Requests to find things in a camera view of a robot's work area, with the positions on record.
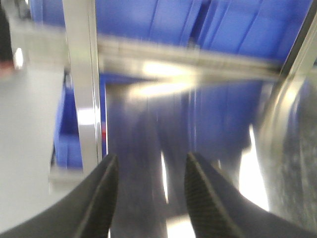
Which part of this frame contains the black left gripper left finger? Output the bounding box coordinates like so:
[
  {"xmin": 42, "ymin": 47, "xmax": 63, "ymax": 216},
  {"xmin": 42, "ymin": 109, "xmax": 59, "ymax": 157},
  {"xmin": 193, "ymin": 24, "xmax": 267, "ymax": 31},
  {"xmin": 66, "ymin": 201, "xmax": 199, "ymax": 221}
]
[{"xmin": 0, "ymin": 155, "xmax": 118, "ymax": 238}]

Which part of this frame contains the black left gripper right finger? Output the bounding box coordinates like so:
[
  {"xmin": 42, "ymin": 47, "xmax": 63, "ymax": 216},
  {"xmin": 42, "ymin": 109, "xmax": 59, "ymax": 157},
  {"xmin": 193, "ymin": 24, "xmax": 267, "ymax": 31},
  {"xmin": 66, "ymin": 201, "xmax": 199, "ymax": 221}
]
[{"xmin": 184, "ymin": 153, "xmax": 316, "ymax": 238}]

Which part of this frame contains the blue bin under rack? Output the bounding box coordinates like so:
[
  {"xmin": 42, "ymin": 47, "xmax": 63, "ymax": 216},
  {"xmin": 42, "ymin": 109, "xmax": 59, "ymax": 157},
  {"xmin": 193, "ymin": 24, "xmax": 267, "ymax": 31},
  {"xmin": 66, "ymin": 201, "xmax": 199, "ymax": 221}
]
[{"xmin": 51, "ymin": 71, "xmax": 159, "ymax": 171}]

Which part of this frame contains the blue plastic bin left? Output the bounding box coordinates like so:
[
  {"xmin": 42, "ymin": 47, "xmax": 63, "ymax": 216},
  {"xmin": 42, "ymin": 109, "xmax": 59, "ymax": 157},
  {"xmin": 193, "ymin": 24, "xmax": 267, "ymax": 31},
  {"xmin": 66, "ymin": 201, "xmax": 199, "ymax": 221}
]
[{"xmin": 29, "ymin": 0, "xmax": 206, "ymax": 47}]

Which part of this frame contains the blue plastic bin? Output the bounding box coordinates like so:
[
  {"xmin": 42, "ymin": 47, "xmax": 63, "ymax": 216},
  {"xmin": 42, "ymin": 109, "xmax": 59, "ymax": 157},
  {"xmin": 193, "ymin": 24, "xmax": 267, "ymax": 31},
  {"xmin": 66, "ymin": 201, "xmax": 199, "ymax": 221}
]
[
  {"xmin": 195, "ymin": 0, "xmax": 314, "ymax": 60},
  {"xmin": 29, "ymin": 0, "xmax": 206, "ymax": 47}
]

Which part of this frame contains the blue plastic bin right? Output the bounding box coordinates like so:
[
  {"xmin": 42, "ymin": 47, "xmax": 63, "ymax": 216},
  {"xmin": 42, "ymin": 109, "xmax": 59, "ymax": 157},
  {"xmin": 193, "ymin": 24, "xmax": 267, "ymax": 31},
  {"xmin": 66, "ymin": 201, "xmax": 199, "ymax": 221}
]
[{"xmin": 195, "ymin": 0, "xmax": 314, "ymax": 60}]

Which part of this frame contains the stainless steel rack frame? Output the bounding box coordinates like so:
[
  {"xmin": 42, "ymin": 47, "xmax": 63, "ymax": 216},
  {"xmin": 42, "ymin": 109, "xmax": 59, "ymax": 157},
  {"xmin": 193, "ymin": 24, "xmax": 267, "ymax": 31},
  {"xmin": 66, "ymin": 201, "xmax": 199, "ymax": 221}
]
[{"xmin": 4, "ymin": 0, "xmax": 317, "ymax": 189}]

